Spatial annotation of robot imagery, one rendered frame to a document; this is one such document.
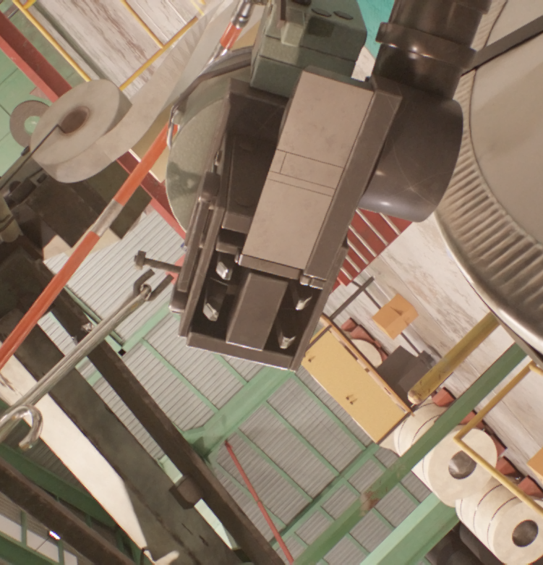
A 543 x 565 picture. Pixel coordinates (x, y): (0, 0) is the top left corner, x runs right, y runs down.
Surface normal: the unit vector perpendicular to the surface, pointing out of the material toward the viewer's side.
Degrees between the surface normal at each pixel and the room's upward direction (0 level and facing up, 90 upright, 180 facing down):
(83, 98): 90
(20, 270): 90
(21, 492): 90
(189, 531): 140
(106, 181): 125
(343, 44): 65
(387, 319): 90
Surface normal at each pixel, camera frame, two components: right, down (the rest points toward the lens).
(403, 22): -0.76, -0.01
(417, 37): -0.36, 0.19
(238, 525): -0.61, 0.54
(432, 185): 0.02, 0.51
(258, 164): 0.29, -0.79
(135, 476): 0.73, -0.37
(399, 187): -0.06, 0.70
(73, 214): 0.64, -0.18
